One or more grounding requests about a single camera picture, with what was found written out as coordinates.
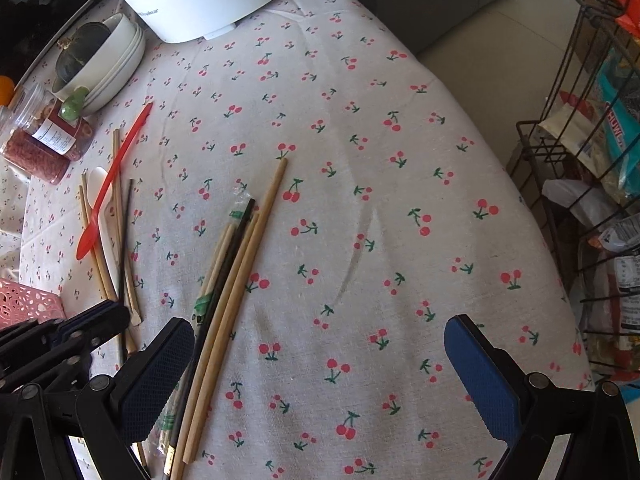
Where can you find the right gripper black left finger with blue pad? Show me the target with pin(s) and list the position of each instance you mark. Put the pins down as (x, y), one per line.
(116, 412)

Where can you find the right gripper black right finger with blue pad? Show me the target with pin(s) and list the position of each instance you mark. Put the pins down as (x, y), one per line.
(527, 412)

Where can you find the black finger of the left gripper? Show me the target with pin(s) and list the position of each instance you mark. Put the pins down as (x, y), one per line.
(30, 349)

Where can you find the pink perforated utensil basket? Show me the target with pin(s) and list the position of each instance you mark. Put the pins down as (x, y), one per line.
(19, 303)

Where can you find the red plastic spoon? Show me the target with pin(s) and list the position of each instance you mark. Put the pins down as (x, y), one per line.
(113, 172)

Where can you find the white plastic spoon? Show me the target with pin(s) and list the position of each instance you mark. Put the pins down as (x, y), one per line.
(95, 180)

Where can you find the black chopstick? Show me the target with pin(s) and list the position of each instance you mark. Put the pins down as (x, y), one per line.
(122, 289)
(210, 319)

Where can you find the disposable chopsticks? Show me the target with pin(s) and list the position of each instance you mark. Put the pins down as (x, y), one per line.
(171, 418)

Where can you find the glass jar red goji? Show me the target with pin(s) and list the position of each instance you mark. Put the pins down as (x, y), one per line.
(33, 157)

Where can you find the plastic jar dried fruit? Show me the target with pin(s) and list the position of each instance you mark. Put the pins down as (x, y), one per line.
(38, 112)

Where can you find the green jade ornament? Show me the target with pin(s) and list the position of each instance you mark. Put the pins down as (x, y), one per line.
(71, 108)

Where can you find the orange tangerine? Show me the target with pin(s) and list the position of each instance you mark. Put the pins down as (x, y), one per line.
(7, 89)

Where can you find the cherry print tablecloth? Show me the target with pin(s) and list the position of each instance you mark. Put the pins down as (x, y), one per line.
(393, 216)

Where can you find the white stacked bowls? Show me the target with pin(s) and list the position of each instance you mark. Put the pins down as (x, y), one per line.
(110, 68)

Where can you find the dark green squash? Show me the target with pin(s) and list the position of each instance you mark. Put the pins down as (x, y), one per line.
(77, 50)

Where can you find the snack packages in rack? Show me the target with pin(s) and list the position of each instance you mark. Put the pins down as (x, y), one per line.
(615, 124)

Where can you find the black microwave oven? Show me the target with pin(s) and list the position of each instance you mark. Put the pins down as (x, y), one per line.
(27, 26)

